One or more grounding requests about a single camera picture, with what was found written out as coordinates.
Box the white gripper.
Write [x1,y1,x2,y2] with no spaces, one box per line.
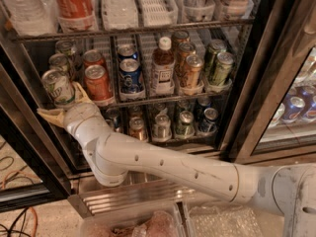
[37,81,106,142]

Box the green 7up can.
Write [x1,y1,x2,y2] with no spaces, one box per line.
[41,69,75,107]

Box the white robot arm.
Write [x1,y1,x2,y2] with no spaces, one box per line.
[38,83,316,237]

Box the front red soda can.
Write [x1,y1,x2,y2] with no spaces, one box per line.
[84,65,114,107]

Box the red soda can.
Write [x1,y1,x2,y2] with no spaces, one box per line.
[84,65,114,107]
[83,49,106,68]

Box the bottom shelf silver can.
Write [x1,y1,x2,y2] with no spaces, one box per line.
[106,109,121,132]

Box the middle 7up can behind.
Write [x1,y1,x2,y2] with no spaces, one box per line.
[48,53,71,75]

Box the rear red soda can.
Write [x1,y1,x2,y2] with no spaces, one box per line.
[83,49,106,68]

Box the rear 7up can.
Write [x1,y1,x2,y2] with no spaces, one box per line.
[55,39,82,67]

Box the front blue pepsi can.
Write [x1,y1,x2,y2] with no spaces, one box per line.
[118,58,144,99]

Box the blue pepsi can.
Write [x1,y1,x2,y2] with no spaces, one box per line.
[118,58,144,99]
[118,44,138,61]

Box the bottom shelf gold can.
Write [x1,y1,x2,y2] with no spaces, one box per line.
[129,117,147,141]

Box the rear blue pepsi can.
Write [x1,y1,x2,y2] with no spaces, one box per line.
[118,44,138,61]

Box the bottom shelf grey can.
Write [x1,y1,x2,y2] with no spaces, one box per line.
[153,115,171,141]

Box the bottom shelf green can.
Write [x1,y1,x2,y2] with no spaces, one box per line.
[176,111,195,137]

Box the middle orange-brown can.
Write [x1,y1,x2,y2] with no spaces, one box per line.
[175,41,196,77]

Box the orange-brown can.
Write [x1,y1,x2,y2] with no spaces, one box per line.
[180,54,203,89]
[175,41,196,77]
[171,30,190,48]

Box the rear orange-brown can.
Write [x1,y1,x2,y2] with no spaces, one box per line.
[171,30,190,48]

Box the front orange-brown can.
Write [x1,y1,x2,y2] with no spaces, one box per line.
[180,54,203,89]

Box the bottom shelf blue can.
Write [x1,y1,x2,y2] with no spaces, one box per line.
[198,108,218,133]

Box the rear green tall can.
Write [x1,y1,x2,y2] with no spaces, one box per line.
[204,39,227,77]

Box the green tall can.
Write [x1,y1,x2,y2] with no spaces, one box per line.
[209,51,234,86]
[204,39,227,77]

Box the front green tall can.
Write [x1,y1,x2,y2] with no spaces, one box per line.
[209,51,234,86]

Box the right glass fridge door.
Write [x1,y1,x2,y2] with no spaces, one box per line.
[219,0,316,166]

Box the blue can behind glass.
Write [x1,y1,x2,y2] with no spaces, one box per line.
[281,96,305,123]

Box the red coca-cola bottle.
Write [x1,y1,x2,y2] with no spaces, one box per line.
[56,0,97,33]

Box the clear water bottle left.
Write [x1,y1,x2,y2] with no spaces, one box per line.
[2,0,58,37]

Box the clear water bottle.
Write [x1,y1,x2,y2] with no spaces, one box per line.
[2,0,58,37]
[102,0,138,30]

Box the brown tea bottle white cap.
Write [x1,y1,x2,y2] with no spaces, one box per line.
[151,37,175,94]

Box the clear water bottle centre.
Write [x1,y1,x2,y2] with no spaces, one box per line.
[102,0,138,30]

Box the empty white plastic tray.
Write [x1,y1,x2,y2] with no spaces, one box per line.
[138,0,178,28]

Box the left clear plastic bin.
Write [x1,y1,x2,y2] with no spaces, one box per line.
[75,202,186,237]

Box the clear plastic bin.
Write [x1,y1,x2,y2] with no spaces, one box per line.
[187,204,283,237]
[75,202,186,237]

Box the right clear plastic bin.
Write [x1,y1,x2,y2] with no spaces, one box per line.
[187,204,283,237]

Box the orange cable on floor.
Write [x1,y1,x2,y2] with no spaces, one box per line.
[0,170,38,237]

